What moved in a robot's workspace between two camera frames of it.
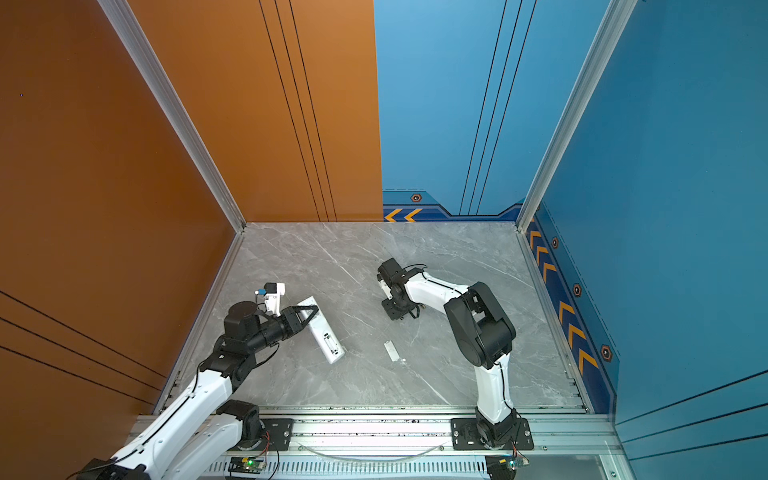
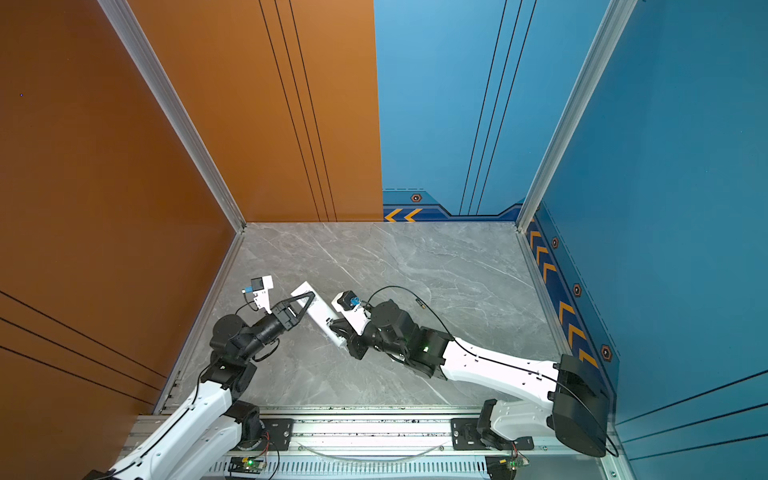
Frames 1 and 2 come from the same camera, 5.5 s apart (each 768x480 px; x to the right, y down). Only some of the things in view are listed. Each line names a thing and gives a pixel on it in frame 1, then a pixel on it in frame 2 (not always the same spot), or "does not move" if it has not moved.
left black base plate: x=279 y=436 does not move
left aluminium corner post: x=130 y=29 does not move
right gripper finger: x=396 y=309 to x=343 y=328
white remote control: x=330 y=346 to x=321 y=313
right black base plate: x=464 y=435 does not move
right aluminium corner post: x=612 y=26 does not move
